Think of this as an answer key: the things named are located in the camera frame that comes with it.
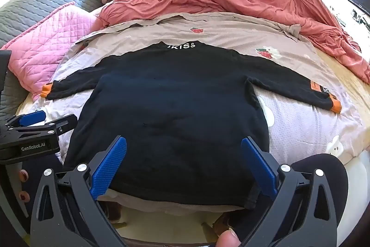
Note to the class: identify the lilac printed blanket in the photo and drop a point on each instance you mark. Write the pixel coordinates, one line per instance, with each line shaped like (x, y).
(303, 125)

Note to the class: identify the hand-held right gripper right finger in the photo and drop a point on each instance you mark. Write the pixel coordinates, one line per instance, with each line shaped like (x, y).
(258, 166)

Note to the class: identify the black sweater with orange cuffs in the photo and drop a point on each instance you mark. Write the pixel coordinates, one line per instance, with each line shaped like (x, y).
(173, 119)

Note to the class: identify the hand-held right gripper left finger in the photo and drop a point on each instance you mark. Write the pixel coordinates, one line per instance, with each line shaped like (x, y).
(109, 169)

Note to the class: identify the grey quilted headboard cover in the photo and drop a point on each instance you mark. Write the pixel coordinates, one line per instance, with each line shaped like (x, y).
(34, 1)

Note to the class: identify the yellow bed sheet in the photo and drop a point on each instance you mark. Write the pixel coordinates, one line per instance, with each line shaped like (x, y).
(347, 85)

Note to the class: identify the white bed frame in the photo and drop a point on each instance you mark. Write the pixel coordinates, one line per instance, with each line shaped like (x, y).
(357, 177)

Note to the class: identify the pink quilted pillow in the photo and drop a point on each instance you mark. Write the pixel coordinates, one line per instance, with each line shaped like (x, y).
(43, 47)

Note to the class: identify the person's left hand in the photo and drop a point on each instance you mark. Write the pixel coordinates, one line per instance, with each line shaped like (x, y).
(23, 196)

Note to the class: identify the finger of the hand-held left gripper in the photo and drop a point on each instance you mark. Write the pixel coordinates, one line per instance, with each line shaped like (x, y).
(31, 118)
(57, 125)

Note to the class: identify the person's right hand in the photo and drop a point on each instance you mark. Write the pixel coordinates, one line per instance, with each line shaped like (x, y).
(228, 239)

